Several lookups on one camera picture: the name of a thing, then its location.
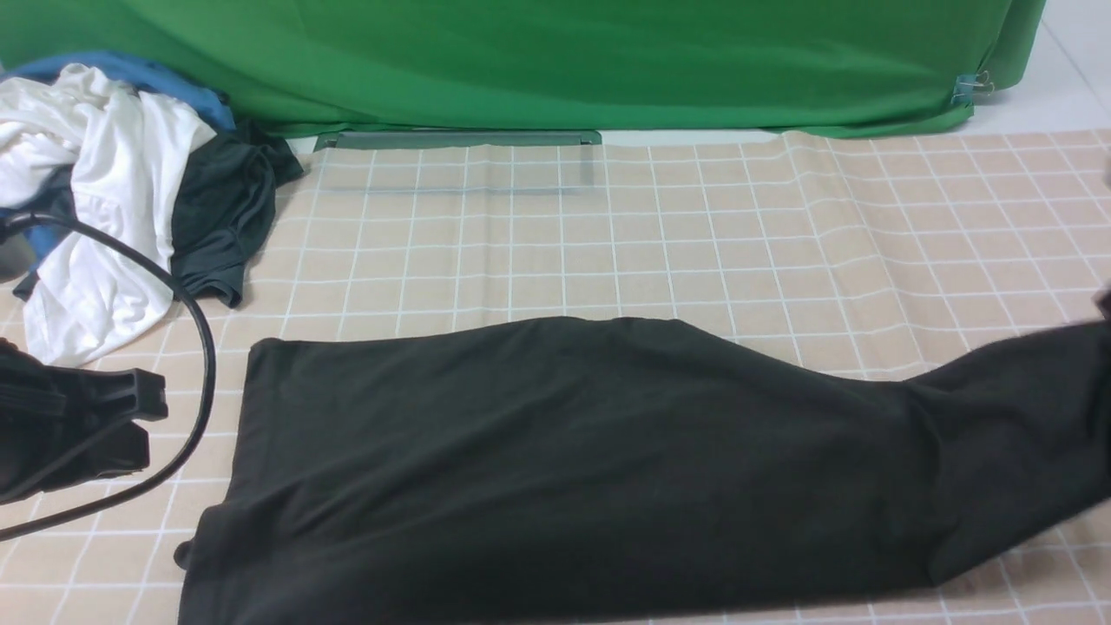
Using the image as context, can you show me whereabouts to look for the black gripper body on left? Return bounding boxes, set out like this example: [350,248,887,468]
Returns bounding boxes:
[1,339,169,505]

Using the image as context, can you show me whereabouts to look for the dark gray long-sleeve top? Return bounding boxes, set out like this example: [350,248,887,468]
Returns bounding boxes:
[177,317,1108,624]

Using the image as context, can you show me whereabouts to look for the dark teal crumpled garment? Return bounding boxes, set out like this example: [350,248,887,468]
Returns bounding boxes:
[3,118,306,309]

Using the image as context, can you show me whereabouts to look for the white crumpled garment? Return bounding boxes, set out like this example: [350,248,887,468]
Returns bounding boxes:
[1,63,216,367]

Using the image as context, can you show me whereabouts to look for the blue crumpled garment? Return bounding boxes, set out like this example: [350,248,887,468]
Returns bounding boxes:
[3,51,237,266]

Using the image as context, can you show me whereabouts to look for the green metal base bar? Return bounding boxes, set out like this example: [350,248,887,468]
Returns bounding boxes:
[313,129,603,153]

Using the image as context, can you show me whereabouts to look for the green backdrop cloth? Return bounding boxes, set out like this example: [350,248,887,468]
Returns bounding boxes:
[1,1,1045,138]

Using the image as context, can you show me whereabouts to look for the checkered beige tablecloth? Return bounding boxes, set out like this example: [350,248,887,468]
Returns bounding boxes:
[3,129,1110,624]

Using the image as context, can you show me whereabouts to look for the blue binder clip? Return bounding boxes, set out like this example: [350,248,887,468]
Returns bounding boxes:
[950,70,995,105]

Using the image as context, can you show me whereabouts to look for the black cable of left-side arm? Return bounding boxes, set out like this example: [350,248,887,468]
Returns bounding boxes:
[0,211,216,541]

